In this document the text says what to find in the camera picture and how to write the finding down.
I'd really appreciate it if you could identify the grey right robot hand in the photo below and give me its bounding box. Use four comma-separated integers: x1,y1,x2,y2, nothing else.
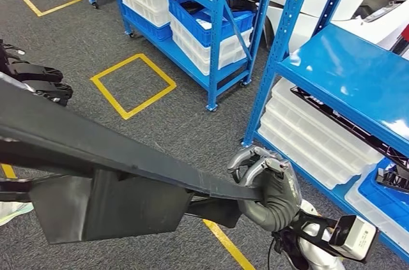
227,145,302,233

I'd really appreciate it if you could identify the black plastic panel part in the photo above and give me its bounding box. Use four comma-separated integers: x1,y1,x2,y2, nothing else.
0,71,265,246

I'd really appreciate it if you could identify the long black trim part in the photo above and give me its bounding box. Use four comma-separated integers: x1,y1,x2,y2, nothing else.
290,85,409,172

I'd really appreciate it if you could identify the black finned plastic part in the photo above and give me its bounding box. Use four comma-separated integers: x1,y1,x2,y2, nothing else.
375,165,409,195

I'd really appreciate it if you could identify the white plastic tray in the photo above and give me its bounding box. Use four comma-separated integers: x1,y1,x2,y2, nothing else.
271,77,384,174
258,124,339,191
262,111,352,186
267,96,368,180

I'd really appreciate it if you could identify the yellow floor tape square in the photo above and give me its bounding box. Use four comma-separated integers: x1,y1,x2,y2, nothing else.
203,218,256,270

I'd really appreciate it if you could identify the blue plastic bin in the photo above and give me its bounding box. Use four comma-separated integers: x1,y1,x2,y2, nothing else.
166,0,256,48
122,3,173,43
358,157,409,222

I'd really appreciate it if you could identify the white car body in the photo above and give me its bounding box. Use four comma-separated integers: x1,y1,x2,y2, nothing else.
246,0,409,56

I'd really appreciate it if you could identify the black plastic parts pile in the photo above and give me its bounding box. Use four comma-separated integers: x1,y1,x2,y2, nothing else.
169,0,259,19

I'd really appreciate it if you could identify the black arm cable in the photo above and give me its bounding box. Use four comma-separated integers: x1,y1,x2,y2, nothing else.
268,236,277,270

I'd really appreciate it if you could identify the black ribbed plastic bracket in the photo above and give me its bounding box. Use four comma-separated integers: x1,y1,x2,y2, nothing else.
19,80,74,107
0,40,64,84

